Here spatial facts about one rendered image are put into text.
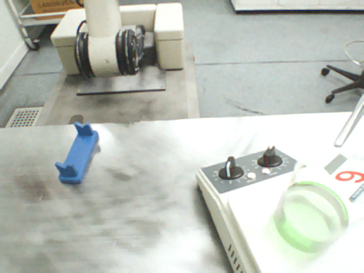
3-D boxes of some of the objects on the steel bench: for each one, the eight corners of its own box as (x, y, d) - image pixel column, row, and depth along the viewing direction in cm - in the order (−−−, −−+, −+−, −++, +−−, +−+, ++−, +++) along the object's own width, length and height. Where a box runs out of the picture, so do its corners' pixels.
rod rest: (80, 133, 44) (73, 118, 42) (99, 134, 44) (93, 119, 42) (59, 182, 38) (49, 168, 35) (80, 183, 38) (72, 170, 35)
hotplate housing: (194, 179, 38) (194, 145, 32) (272, 156, 40) (286, 121, 34) (266, 361, 23) (291, 365, 17) (372, 310, 26) (423, 296, 20)
